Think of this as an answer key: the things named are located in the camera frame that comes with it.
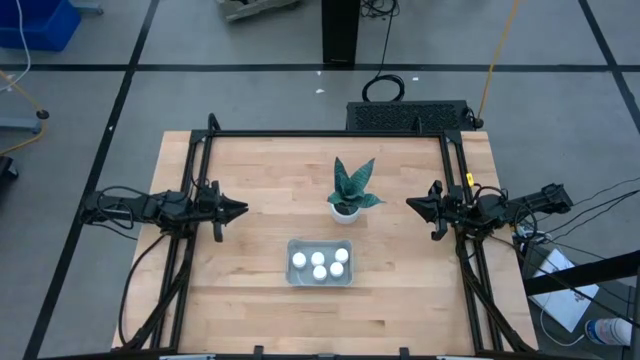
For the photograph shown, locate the white papers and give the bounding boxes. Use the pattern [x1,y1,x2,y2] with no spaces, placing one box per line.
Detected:
[528,247,601,335]

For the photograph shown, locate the black metal bar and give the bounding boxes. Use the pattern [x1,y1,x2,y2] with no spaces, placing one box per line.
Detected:
[522,248,640,297]

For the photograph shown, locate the black floor object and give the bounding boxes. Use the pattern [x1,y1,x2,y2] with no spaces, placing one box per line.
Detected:
[0,155,21,182]

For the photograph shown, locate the white bottle with blue label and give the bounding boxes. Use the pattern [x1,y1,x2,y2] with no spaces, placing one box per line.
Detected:
[584,316,635,348]

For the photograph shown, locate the green snake plant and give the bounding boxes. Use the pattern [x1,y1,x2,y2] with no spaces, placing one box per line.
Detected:
[326,156,387,212]

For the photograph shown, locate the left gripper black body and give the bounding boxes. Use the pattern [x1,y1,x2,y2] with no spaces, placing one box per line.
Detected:
[197,179,233,244]

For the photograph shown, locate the black aluminium frame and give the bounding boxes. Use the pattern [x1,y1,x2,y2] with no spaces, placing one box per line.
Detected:
[112,127,540,358]

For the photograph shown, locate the black computer case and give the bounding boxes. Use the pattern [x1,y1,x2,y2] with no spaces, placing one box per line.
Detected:
[345,99,470,134]

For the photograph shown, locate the white plant pot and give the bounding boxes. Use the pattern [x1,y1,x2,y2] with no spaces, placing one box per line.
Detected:
[329,201,363,226]

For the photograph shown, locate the grey flat slab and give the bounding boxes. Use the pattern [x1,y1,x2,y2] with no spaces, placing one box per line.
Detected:
[216,0,302,23]

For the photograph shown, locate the white cable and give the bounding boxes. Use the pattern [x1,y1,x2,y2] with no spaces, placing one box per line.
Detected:
[0,0,33,94]

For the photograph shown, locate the black rectangular column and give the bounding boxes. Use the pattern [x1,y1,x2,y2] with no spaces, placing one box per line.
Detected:
[320,0,362,67]

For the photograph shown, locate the yellow cable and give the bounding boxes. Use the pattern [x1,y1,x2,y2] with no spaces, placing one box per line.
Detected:
[0,69,50,157]
[475,0,523,124]

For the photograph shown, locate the grey plastic basket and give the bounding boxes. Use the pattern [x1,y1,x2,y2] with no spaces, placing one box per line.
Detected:
[285,237,356,288]

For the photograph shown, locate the coiled black cable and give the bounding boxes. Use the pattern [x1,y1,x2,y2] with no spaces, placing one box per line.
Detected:
[359,0,407,105]

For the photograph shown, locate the black cable loop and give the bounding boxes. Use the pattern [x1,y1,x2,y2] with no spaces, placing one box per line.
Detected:
[463,105,486,131]

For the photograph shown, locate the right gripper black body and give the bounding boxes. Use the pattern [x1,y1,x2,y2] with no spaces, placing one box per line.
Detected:
[430,179,474,243]

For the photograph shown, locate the grey metal stand foot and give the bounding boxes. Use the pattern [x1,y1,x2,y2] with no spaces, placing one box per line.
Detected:
[69,0,105,16]
[0,116,44,136]

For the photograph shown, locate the blue plastic bin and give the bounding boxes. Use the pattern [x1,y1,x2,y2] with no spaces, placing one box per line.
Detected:
[0,0,83,53]

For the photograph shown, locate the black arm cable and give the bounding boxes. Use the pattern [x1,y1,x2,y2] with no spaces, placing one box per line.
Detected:
[117,231,170,347]

